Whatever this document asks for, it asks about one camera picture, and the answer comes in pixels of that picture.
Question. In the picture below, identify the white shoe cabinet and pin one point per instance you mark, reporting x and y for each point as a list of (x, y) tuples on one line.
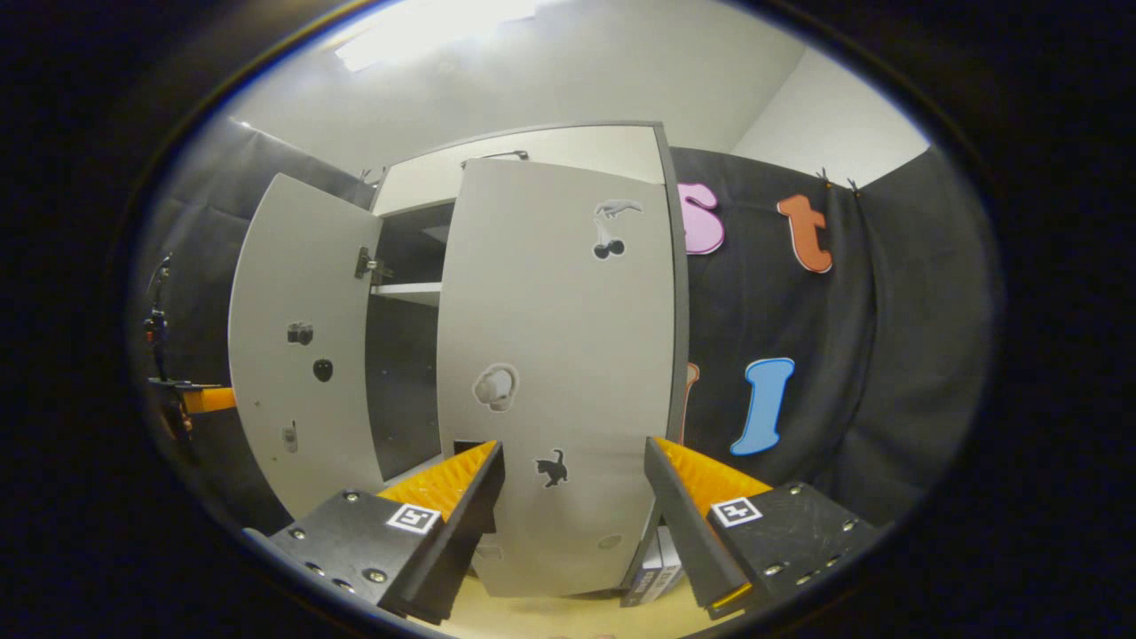
[(404, 373)]

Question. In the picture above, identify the white shoe cabinet door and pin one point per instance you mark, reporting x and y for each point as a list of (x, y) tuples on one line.
[(302, 248), (550, 319)]

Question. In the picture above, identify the black backdrop cloth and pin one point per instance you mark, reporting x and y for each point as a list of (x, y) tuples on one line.
[(887, 355)]

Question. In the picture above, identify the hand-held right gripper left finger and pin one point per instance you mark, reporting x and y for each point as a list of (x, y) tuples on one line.
[(466, 524)]

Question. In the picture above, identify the white cabinet shelf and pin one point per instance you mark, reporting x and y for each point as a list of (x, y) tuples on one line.
[(408, 293)]

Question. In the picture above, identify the metal door hinge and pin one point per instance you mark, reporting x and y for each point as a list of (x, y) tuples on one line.
[(368, 264)]

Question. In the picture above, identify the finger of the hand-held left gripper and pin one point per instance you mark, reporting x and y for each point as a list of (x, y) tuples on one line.
[(213, 399)]

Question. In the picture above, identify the white cabinet drawer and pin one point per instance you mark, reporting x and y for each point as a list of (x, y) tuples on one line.
[(568, 151)]

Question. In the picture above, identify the grey white book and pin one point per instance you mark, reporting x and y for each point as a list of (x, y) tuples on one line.
[(643, 577), (670, 555)]

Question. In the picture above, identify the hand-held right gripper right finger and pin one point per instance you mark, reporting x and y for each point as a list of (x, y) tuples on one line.
[(683, 524)]

